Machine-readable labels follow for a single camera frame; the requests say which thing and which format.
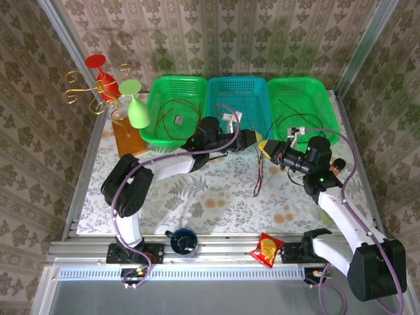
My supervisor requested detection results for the blue plastic basket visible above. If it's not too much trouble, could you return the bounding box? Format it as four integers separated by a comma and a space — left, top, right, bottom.
207, 77, 272, 145

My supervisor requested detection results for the green plastic basket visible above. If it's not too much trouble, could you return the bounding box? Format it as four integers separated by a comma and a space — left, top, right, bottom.
139, 75, 211, 147
266, 77, 342, 147

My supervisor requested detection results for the floral tablecloth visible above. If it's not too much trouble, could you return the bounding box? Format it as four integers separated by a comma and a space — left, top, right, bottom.
75, 93, 378, 235

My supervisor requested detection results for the green plastic goblet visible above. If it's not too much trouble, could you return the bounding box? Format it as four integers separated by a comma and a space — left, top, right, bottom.
118, 78, 151, 129

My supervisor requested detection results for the brown wooden rack base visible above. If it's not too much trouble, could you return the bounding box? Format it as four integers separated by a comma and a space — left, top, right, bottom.
112, 116, 148, 160

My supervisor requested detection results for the red snack packet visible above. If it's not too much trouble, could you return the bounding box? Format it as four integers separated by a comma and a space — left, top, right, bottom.
250, 232, 285, 269

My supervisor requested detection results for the dark blue mug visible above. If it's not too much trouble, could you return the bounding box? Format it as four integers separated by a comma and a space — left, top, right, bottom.
164, 228, 200, 258

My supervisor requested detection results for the black power connector block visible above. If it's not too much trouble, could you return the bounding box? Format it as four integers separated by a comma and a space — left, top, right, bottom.
120, 267, 148, 286
303, 267, 329, 286

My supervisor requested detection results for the red plastic goblet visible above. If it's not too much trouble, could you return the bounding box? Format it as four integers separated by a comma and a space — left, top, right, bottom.
85, 54, 119, 102

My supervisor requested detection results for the black gripper motor wire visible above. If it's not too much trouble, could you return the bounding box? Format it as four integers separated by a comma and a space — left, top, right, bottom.
287, 169, 308, 186

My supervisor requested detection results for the aluminium table side rail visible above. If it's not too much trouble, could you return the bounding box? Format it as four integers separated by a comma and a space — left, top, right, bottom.
334, 90, 385, 230
60, 108, 111, 242

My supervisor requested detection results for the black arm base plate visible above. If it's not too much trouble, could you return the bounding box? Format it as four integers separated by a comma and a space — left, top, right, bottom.
281, 241, 329, 263
105, 241, 165, 265

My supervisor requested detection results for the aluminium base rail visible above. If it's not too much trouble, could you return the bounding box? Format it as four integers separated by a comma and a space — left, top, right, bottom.
45, 231, 408, 265

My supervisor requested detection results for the gold wire glass rack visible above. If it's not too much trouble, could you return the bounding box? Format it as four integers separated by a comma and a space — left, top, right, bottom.
62, 63, 134, 138

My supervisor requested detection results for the white slotted cable duct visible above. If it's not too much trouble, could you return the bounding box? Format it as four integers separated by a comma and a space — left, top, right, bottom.
58, 264, 305, 282

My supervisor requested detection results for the aluminium frame post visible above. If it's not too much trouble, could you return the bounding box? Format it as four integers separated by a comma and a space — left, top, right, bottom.
36, 0, 111, 114
335, 0, 400, 98

